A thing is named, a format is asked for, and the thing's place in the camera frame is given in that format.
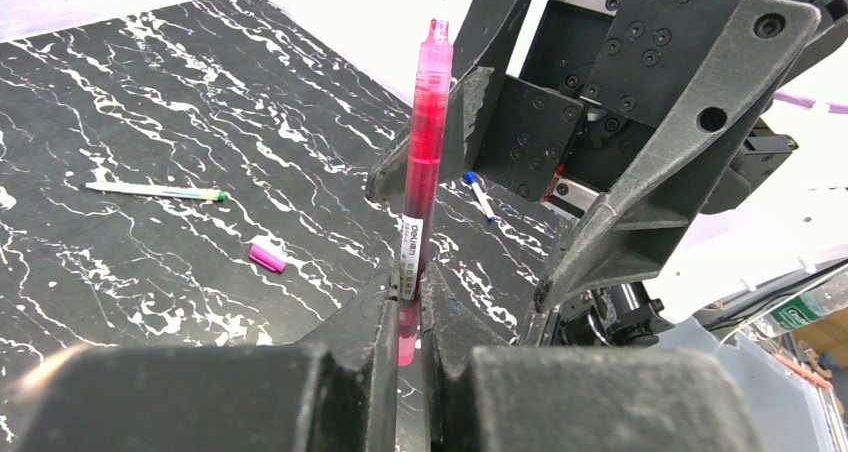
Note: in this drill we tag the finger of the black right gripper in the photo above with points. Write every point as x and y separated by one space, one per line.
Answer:
488 35
472 100

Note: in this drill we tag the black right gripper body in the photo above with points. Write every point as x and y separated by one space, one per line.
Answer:
646 103

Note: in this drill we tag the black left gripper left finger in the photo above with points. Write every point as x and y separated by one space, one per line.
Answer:
332 390

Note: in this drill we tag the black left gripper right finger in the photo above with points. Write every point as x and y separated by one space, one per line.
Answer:
484 394

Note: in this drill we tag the red gel pen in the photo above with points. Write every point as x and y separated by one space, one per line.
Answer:
427 130

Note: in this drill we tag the magenta pen cap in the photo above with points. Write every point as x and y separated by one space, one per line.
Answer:
267 258

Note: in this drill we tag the white pen green tip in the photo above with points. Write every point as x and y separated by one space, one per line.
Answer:
158 191

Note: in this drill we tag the blue-capped marker behind whiteboard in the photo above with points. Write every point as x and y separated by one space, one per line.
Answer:
473 181

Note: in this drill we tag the clear plastic water bottle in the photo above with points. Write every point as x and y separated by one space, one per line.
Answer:
809 307

